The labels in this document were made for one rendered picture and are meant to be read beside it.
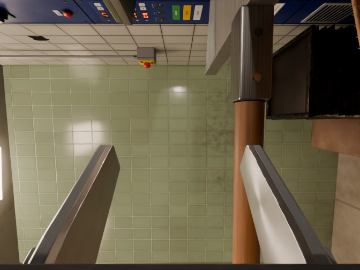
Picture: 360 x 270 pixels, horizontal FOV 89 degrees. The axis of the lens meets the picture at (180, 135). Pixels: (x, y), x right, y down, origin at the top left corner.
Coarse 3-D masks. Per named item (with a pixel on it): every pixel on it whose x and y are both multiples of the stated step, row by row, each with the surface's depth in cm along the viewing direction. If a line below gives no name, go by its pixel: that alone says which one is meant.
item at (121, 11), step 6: (114, 0) 40; (120, 0) 40; (126, 0) 43; (132, 0) 47; (114, 6) 42; (120, 6) 42; (126, 6) 44; (132, 6) 47; (120, 12) 44; (126, 12) 44; (132, 12) 48; (126, 18) 46; (132, 18) 49; (126, 24) 50
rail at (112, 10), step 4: (104, 0) 40; (108, 0) 40; (108, 4) 42; (108, 8) 43; (112, 8) 43; (112, 12) 45; (116, 12) 45; (116, 16) 46; (116, 20) 49; (120, 20) 48
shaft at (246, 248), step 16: (240, 112) 19; (256, 112) 18; (240, 128) 19; (256, 128) 19; (240, 144) 19; (256, 144) 19; (240, 160) 19; (240, 176) 20; (240, 192) 20; (240, 208) 20; (240, 224) 20; (240, 240) 20; (256, 240) 20; (240, 256) 20; (256, 256) 20
